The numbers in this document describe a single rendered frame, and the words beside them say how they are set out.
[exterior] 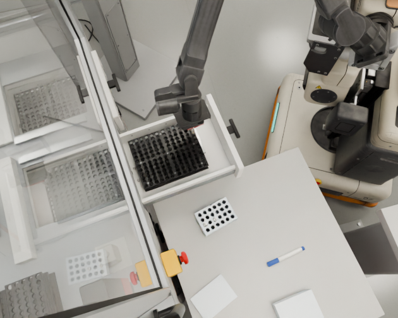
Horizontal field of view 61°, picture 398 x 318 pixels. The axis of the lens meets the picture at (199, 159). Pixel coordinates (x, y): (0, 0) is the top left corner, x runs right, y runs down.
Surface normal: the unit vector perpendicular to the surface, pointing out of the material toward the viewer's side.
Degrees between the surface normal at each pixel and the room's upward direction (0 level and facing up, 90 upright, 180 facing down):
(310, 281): 0
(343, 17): 59
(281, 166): 0
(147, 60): 5
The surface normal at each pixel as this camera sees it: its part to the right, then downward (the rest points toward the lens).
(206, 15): 0.12, 0.61
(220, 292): 0.00, -0.33
